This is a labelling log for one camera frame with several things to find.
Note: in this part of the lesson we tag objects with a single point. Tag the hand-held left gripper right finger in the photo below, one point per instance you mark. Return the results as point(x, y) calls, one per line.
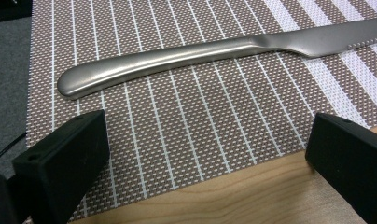
point(351, 161)

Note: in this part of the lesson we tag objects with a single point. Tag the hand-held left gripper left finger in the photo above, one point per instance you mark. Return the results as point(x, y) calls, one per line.
point(59, 168)

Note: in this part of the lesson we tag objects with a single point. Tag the silver table knife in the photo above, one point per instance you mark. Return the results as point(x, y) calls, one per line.
point(164, 60)

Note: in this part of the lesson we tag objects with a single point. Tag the brown white striped woven placemat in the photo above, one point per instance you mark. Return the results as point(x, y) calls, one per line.
point(189, 124)

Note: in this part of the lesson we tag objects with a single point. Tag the dark object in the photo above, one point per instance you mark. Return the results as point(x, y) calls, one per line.
point(7, 9)

